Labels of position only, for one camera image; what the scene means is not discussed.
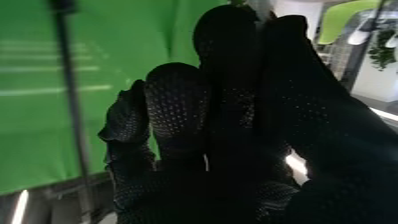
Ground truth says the black stand pole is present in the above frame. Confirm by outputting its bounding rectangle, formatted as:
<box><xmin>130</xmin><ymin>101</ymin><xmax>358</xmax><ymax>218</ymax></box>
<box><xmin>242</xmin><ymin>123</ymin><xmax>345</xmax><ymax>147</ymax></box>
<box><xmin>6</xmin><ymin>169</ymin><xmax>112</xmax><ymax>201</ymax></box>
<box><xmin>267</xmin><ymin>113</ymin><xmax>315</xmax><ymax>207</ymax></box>
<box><xmin>48</xmin><ymin>0</ymin><xmax>98</xmax><ymax>224</ymax></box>

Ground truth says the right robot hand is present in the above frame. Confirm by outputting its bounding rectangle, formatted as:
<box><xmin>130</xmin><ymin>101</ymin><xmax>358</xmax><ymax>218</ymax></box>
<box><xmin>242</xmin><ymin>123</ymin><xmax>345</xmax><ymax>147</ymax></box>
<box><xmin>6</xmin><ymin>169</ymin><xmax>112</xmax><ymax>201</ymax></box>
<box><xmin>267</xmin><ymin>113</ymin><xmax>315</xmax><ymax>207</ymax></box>
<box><xmin>96</xmin><ymin>3</ymin><xmax>398</xmax><ymax>224</ymax></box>

